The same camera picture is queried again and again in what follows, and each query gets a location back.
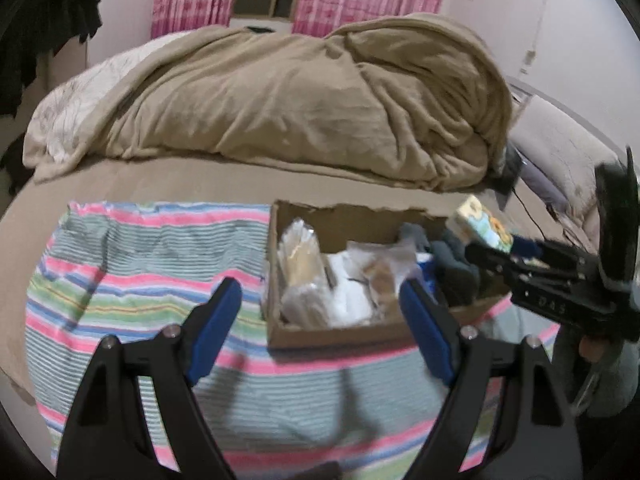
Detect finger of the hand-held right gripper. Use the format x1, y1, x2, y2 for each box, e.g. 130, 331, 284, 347
510, 235, 590, 275
465, 242, 532, 287

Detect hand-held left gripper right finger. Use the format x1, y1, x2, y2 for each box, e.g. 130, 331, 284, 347
398, 279, 586, 480

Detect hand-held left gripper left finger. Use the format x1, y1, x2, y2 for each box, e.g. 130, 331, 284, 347
56, 276, 243, 480

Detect dark grey plush gloves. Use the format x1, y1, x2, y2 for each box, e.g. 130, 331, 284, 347
430, 232, 485, 307

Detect small cartoon print packet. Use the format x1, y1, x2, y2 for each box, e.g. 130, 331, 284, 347
446, 196, 516, 255

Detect clear bag of brown snack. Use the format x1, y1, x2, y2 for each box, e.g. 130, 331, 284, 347
347, 240, 420, 321

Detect cardboard box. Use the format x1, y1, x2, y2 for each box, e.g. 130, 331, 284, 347
262, 200, 511, 351

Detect white plastic packet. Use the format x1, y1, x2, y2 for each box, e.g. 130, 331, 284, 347
320, 250, 436, 328

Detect bag of cotton swabs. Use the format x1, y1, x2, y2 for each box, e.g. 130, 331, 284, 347
277, 217, 335, 328

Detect person's right hand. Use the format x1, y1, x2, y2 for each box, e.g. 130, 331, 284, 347
579, 337, 608, 363

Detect dark tablet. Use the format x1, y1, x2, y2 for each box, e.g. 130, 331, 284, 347
495, 142, 526, 211

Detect grey blue pillow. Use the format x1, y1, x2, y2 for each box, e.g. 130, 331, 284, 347
510, 137, 571, 211

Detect cream floral pillow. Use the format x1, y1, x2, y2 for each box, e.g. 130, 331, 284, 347
510, 95, 621, 231

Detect striped pastel cloth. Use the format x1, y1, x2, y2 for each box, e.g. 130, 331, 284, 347
25, 201, 561, 480

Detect metal bed headboard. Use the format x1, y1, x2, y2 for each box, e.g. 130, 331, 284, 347
505, 75, 626, 161

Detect bed with beige sheet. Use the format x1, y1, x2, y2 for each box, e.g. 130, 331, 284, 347
0, 150, 601, 401

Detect beige plush blanket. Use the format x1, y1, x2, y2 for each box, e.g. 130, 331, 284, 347
22, 12, 515, 192

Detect hanging dark clothes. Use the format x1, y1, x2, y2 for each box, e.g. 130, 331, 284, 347
0, 0, 106, 116

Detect black cable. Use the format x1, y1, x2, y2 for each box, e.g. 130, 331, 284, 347
512, 190, 591, 248

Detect white wall cable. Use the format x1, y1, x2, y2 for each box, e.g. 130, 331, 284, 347
520, 0, 551, 75

